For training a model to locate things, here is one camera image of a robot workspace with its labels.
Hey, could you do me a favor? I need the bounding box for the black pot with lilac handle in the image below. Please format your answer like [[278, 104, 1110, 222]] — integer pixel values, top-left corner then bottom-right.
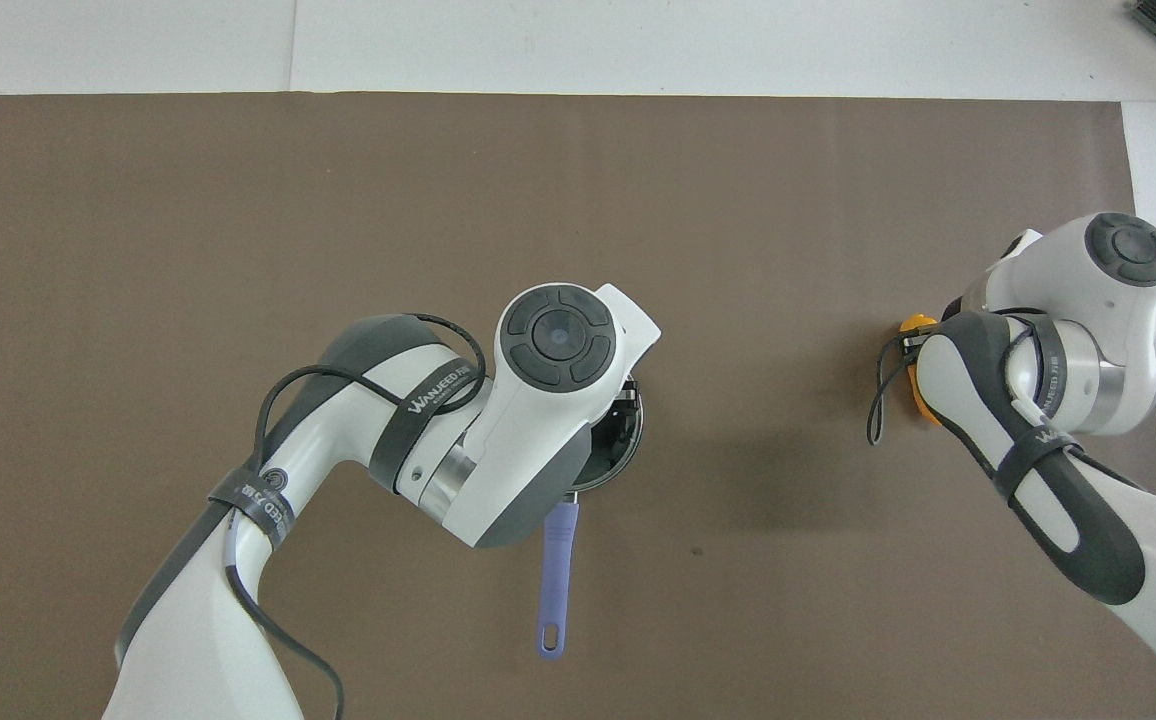
[[536, 375, 645, 661]]

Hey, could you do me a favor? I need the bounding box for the glass lid with lilac knob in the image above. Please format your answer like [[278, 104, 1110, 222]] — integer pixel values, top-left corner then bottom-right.
[[578, 378, 645, 491]]

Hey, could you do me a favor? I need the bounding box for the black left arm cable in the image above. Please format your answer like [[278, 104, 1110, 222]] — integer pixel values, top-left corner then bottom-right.
[[223, 313, 489, 720]]

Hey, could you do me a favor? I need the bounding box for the brown table mat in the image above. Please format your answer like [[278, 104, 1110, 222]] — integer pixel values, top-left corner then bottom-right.
[[0, 92, 1156, 720]]

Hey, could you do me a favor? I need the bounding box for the yellow corn cob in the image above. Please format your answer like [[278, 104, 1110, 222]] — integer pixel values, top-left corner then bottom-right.
[[896, 313, 942, 428]]

